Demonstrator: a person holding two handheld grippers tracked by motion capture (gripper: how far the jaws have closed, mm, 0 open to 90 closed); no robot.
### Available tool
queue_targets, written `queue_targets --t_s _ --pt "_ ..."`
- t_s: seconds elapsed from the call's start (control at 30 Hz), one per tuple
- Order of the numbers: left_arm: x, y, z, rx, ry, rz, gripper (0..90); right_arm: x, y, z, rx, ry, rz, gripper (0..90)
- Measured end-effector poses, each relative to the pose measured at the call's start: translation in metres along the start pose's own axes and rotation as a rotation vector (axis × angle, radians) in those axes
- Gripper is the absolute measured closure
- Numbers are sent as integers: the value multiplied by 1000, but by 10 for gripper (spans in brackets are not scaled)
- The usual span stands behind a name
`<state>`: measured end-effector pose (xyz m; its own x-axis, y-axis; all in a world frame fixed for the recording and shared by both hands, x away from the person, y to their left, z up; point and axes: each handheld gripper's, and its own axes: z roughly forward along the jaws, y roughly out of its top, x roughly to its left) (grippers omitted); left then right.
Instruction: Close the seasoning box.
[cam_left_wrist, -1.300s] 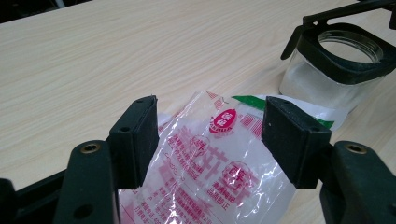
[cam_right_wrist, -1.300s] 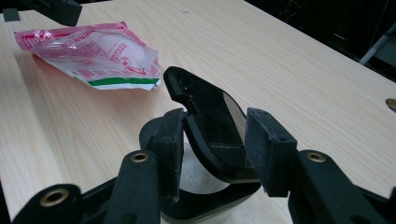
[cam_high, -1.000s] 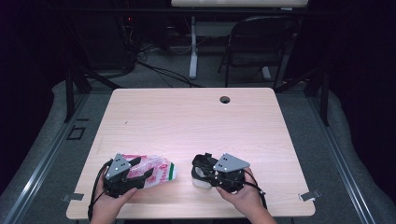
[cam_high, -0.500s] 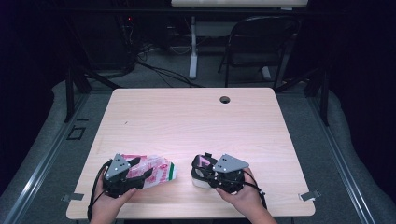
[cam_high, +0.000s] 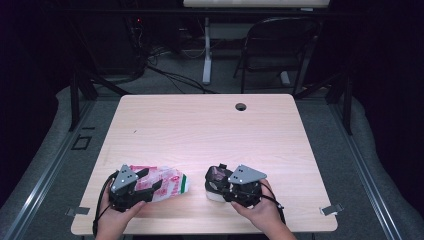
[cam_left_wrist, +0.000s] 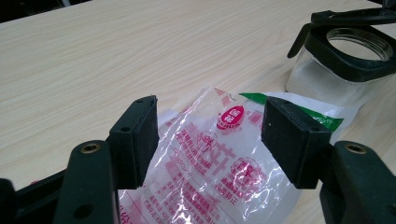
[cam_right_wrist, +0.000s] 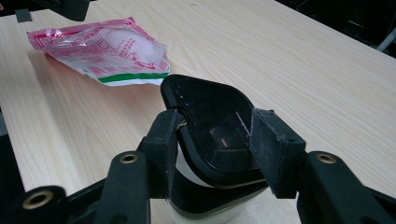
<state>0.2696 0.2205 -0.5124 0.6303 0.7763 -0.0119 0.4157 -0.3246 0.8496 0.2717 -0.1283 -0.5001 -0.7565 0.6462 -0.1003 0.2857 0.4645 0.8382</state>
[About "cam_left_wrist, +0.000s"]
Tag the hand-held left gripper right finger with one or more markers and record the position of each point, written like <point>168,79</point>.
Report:
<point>292,146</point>

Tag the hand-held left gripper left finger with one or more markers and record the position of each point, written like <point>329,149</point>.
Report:
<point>134,149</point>

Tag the clear red-printed plastic bag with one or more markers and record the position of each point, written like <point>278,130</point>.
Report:
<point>211,161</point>

